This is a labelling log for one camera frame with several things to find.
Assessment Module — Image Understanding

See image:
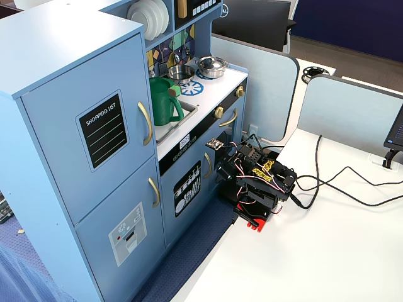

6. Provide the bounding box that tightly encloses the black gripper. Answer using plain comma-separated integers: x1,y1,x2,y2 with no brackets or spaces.
215,150,245,203

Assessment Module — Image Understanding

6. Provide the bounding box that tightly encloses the long gold fridge door handle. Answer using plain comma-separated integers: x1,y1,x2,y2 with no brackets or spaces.
137,101,154,147

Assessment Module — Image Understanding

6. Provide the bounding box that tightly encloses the blue shopping list fridge door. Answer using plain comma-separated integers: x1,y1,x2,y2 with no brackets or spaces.
19,30,157,227

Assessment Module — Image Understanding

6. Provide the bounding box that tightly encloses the blue dishwasher door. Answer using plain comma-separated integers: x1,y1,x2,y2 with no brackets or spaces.
159,145,221,250

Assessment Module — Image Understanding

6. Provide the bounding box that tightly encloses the blue oven door with window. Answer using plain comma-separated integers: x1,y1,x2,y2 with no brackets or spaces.
217,105,244,145

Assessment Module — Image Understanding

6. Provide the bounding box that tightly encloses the open steel toy pan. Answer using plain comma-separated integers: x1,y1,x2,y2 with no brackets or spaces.
167,65,196,85

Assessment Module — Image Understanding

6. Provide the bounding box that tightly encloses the blue water dispenser fridge door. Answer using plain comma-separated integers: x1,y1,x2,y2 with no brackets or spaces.
74,154,167,302

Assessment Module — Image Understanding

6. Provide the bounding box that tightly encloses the black toy microwave door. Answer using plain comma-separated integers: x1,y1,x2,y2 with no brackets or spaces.
174,0,224,31

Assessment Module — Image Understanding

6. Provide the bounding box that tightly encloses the grey toy sink basin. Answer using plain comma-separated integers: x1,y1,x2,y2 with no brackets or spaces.
156,99,199,144

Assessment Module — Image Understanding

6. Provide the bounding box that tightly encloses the light blue desk divider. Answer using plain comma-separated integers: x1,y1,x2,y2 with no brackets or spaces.
210,33,299,142
295,75,403,148

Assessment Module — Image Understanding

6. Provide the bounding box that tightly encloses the green plastic pitcher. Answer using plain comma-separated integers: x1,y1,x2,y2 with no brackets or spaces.
149,77,185,126

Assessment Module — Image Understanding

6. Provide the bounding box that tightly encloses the steel toy pot with lid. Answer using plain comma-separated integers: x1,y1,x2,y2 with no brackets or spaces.
195,55,229,79

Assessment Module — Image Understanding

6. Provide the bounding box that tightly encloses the steel slotted spatula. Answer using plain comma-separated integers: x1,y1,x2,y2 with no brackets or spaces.
159,47,168,77

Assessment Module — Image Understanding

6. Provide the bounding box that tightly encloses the black empty spool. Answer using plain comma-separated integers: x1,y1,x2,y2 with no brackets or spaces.
301,65,330,83

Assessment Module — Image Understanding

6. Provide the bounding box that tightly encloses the black monitor back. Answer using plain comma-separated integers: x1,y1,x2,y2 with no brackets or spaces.
211,0,292,53

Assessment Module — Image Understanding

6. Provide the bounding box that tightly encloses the black monitor with lit screen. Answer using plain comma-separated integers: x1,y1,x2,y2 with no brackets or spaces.
383,102,403,150

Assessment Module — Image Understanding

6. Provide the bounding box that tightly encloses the white toy plate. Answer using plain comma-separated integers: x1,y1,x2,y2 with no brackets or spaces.
147,0,170,34
127,2,158,41
135,0,165,37

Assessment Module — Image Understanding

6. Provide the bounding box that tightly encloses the light blue mesh fabric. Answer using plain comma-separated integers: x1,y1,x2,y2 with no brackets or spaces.
0,242,78,302

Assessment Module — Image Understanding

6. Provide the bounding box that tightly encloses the blue wooden toy kitchen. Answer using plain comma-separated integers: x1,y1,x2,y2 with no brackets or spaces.
0,0,249,302

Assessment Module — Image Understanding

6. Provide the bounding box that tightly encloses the gold dishwasher door handle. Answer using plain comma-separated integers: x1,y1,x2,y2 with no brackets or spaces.
203,152,213,179

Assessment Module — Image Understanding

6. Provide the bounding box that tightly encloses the red arm base mount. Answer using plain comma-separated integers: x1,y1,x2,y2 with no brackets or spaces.
234,201,273,234

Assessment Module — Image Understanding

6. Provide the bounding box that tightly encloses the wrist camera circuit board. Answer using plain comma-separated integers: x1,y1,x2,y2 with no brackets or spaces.
206,137,225,151

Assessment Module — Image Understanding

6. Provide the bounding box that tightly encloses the thin black camera cable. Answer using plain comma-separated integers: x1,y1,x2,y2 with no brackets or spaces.
241,133,286,152

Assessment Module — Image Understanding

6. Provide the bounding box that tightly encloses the gold oven door handle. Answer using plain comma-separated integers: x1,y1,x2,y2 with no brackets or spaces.
219,108,239,128

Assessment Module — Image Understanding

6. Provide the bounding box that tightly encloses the gold freezer door handle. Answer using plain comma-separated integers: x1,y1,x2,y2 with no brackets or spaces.
147,177,161,208

